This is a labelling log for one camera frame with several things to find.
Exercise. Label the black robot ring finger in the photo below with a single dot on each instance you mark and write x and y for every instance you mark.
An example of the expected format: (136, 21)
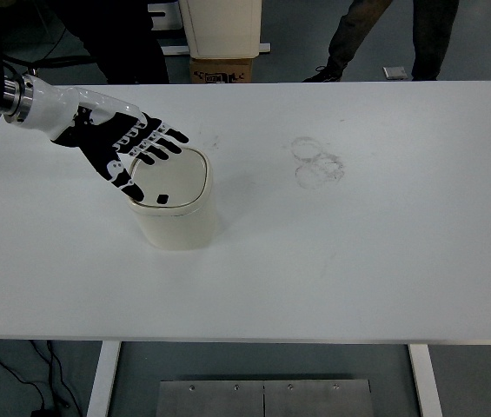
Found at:
(174, 148)

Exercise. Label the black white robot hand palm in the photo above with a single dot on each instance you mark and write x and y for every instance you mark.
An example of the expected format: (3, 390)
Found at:
(82, 118)

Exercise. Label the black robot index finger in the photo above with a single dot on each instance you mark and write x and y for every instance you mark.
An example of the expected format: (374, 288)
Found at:
(144, 154)

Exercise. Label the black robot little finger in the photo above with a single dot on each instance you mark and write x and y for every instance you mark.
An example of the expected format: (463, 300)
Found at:
(155, 129)

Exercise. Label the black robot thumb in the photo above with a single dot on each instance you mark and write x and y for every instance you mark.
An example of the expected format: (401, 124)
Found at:
(108, 165)

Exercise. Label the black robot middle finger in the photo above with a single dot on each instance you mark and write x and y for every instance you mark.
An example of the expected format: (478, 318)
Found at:
(160, 145)

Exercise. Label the cream plastic trash can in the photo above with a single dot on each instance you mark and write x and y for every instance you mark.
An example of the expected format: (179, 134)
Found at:
(178, 211)

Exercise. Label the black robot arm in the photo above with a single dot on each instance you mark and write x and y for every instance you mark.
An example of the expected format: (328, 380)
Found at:
(118, 34)

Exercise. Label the white table foot bar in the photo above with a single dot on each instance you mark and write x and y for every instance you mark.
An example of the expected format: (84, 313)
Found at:
(183, 50)

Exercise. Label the person in dark trousers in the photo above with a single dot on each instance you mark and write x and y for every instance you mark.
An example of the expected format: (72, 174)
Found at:
(119, 35)

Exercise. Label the brown cardboard box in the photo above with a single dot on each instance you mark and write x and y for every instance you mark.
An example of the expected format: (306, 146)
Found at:
(221, 70)

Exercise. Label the large white bin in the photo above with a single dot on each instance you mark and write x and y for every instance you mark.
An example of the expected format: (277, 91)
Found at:
(222, 29)

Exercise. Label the small grey floor plate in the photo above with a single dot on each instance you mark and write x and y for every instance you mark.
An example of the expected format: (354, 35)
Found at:
(395, 73)

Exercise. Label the white left table leg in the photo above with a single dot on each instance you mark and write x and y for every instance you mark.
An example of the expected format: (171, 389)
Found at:
(104, 379)

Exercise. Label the white table leg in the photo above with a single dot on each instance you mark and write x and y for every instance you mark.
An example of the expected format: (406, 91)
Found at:
(424, 378)
(104, 379)

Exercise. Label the white right table leg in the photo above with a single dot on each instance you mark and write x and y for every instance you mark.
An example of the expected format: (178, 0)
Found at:
(424, 378)

